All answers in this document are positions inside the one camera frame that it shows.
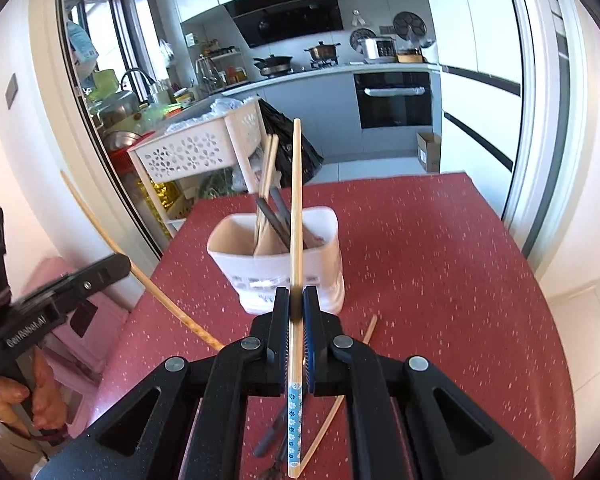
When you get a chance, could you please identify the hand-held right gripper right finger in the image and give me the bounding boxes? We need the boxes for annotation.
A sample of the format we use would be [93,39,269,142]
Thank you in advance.
[303,286,552,480]

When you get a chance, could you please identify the stack of pink plastic stools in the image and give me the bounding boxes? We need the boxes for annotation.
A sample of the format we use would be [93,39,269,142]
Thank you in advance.
[17,257,132,442]

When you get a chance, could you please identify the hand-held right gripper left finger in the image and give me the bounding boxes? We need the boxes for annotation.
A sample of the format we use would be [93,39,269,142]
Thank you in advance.
[35,286,293,480]

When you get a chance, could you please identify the white refrigerator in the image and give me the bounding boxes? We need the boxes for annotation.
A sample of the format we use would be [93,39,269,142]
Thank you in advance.
[417,0,524,177]

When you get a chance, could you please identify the round black wall tray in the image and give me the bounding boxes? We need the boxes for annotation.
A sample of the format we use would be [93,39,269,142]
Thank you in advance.
[393,11,426,41]

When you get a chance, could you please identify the person's left hand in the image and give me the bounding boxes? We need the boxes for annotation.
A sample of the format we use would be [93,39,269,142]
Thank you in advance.
[0,347,70,444]

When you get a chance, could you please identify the steel cooking pot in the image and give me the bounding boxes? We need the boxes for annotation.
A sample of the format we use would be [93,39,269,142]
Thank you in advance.
[304,41,341,64]

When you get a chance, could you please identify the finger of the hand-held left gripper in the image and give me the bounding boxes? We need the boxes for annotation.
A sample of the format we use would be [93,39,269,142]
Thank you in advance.
[14,254,132,322]

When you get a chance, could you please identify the blue floral wooden chopstick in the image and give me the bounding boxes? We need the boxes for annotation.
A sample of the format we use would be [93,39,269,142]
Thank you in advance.
[287,118,305,479]

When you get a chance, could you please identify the black built-in oven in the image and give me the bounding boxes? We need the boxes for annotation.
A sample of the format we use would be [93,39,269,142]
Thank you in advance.
[353,70,434,130]

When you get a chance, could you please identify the cardboard box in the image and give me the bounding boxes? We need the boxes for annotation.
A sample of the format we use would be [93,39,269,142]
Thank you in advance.
[416,132,442,174]

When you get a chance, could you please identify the gold foil bag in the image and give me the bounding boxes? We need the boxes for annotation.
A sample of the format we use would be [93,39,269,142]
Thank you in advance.
[137,180,174,242]

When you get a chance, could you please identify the white plastic utensil holder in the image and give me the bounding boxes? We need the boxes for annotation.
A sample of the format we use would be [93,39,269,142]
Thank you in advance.
[206,207,346,317]

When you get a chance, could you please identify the white plastic storage cart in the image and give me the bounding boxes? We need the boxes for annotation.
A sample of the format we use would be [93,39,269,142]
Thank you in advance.
[127,97,277,242]

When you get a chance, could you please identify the countertop spice rack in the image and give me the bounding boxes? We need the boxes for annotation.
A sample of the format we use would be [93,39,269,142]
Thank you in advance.
[196,45,252,95]

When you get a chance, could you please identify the grey wall switch plate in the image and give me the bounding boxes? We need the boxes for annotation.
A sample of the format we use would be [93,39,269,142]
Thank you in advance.
[4,73,20,110]

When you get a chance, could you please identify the kitchen faucet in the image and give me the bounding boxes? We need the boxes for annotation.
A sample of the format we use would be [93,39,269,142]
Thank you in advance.
[119,67,157,99]

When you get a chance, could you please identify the black wok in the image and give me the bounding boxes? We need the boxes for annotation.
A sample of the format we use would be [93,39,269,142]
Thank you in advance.
[253,54,295,77]

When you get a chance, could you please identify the black range hood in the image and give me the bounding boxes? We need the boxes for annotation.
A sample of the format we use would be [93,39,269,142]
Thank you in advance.
[224,0,345,50]

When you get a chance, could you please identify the chopsticks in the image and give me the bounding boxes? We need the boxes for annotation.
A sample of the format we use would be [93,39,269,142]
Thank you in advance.
[254,195,292,252]

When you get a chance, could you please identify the black patterned bag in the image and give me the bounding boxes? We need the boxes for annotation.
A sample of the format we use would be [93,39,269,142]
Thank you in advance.
[257,98,325,187]

